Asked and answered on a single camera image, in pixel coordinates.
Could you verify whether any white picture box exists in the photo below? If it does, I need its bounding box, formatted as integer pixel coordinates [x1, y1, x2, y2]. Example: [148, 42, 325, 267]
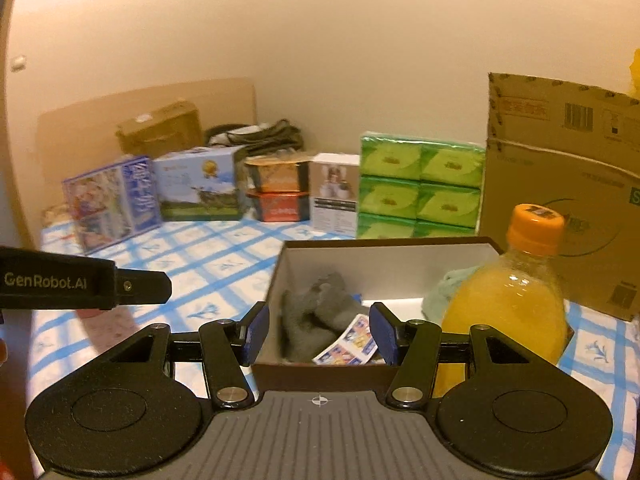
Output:
[309, 154, 361, 234]

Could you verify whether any blue cartoon printed milk box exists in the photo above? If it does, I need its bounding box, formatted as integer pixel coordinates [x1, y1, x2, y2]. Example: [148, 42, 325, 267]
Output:
[62, 155, 163, 256]

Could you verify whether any wooden headboard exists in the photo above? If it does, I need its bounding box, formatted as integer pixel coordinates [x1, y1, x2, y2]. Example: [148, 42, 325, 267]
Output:
[36, 77, 258, 211]

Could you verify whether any dark green bag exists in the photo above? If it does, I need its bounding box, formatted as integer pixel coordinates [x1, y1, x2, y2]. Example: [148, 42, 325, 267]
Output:
[204, 119, 305, 161]

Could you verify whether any brown cardboard carton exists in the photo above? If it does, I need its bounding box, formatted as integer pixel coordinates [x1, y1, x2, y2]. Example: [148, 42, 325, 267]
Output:
[115, 100, 204, 159]

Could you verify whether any light green towel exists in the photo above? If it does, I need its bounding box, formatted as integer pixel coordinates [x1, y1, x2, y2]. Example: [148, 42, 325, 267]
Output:
[422, 267, 493, 327]

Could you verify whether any floral pillow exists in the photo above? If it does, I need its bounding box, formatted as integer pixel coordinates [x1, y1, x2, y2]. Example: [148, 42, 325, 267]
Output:
[40, 204, 76, 234]

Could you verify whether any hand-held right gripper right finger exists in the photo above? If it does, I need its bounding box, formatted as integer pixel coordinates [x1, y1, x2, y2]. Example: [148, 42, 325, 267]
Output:
[368, 301, 538, 409]

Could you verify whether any blue green cow milk box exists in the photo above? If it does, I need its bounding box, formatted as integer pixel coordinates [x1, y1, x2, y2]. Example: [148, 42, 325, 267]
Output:
[152, 146, 249, 222]

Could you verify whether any large open cardboard box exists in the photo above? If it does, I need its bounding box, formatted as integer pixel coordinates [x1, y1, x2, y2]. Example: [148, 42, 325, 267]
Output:
[479, 72, 640, 322]

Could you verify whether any brown cardboard storage box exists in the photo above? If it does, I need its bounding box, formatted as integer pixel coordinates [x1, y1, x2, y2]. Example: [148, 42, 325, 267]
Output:
[250, 236, 506, 396]

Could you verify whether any red snack box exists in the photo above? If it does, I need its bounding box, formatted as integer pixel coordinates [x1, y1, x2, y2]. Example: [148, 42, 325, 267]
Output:
[246, 190, 311, 224]

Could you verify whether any blue checked bedsheet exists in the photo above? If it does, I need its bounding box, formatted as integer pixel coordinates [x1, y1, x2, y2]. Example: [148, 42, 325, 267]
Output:
[27, 217, 640, 480]

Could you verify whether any orange snack box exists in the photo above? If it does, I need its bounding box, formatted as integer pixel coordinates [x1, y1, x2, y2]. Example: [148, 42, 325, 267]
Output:
[244, 156, 311, 194]

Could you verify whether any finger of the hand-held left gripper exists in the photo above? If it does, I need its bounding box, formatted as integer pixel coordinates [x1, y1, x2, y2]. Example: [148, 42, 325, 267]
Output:
[114, 269, 173, 306]

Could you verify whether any printed paper packet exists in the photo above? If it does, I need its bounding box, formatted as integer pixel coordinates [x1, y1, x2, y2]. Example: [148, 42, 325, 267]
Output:
[312, 314, 379, 366]

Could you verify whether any orange juice bottle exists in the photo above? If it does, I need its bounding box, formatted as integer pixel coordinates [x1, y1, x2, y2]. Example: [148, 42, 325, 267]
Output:
[432, 203, 571, 399]

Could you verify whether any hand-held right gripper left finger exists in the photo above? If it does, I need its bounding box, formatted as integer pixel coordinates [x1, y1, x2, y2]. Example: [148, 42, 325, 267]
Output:
[107, 301, 271, 409]

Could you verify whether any bundle of green tissue packs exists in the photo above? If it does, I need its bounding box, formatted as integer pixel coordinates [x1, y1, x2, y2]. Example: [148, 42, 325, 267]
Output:
[356, 132, 487, 240]

